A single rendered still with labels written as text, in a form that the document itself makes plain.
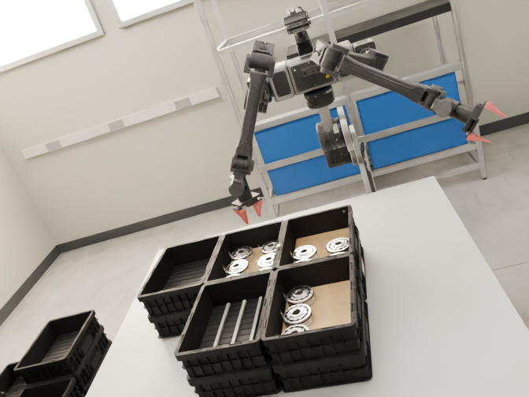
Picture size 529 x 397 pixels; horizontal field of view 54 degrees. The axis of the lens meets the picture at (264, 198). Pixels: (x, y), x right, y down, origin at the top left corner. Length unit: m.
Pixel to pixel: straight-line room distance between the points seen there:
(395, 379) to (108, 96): 4.01
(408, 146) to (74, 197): 3.34
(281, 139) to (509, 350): 2.65
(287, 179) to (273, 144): 0.31
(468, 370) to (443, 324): 0.22
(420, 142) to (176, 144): 2.29
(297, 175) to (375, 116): 0.74
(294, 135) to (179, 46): 1.46
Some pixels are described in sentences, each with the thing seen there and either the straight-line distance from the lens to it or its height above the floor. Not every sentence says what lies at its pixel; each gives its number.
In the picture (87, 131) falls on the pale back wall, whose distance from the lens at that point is 5.23.
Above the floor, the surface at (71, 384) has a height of 0.48.
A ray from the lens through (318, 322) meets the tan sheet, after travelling 1.79.
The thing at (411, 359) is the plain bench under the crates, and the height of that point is 0.70.
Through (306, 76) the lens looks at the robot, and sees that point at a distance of 2.34.
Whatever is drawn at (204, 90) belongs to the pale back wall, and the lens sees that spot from 4.85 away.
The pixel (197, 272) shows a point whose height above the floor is 0.83.
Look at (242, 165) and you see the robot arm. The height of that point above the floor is 1.30.
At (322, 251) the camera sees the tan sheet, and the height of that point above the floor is 0.83.
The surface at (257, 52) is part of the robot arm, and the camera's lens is 1.94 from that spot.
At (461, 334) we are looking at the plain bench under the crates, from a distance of 1.82.
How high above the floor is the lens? 1.90
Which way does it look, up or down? 22 degrees down
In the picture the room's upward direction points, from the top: 20 degrees counter-clockwise
